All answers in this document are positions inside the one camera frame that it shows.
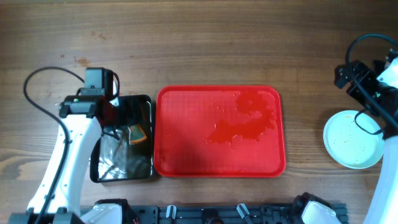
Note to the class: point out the red plastic tray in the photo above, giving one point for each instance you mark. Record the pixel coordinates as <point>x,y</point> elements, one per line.
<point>219,131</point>

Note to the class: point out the light blue top plate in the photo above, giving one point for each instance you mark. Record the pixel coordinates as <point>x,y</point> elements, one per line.
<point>351,139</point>

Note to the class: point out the green orange sponge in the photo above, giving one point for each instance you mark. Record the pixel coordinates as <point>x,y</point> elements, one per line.
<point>136,134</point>

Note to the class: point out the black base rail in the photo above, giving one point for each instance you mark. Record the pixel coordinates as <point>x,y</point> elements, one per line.
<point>266,214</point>

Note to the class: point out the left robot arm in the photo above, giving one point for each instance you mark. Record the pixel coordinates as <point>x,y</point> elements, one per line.
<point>81,119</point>

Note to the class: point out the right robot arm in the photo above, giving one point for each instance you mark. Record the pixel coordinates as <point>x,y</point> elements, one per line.
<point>383,207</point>

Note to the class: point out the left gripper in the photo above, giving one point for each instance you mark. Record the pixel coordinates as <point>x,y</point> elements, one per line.
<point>123,125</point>

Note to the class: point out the black water tray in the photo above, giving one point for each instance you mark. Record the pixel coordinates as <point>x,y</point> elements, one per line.
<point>115,160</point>

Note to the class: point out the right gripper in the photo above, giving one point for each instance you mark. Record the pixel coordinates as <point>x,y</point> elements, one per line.
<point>342,76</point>

